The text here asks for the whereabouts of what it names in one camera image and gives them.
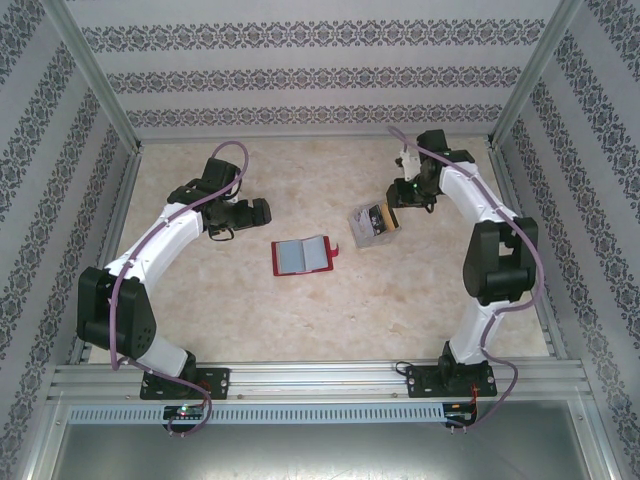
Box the tan card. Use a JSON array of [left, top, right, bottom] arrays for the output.
[[380, 201, 403, 235]]

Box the red card holder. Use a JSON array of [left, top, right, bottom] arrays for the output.
[[270, 234, 344, 277]]

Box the grey metal sheet panel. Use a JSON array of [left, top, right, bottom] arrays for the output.
[[29, 399, 614, 480]]

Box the aluminium side rail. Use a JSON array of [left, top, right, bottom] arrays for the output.
[[485, 141, 570, 360], [67, 147, 144, 365]]

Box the aluminium frame post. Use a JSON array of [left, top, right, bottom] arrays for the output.
[[42, 0, 144, 154], [487, 0, 586, 151]]

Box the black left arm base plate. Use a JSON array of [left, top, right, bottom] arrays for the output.
[[139, 367, 231, 401]]

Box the aluminium mounting rail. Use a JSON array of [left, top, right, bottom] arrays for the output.
[[47, 363, 594, 401]]

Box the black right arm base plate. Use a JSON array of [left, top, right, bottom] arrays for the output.
[[405, 364, 497, 399]]

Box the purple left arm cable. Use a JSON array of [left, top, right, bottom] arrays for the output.
[[109, 141, 252, 437]]

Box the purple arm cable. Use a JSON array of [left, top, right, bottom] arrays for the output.
[[387, 125, 545, 432], [109, 141, 252, 437]]

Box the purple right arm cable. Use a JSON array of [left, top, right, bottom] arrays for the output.
[[387, 125, 545, 432]]

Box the slotted grey cable duct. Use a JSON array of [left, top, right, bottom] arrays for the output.
[[67, 403, 446, 425]]

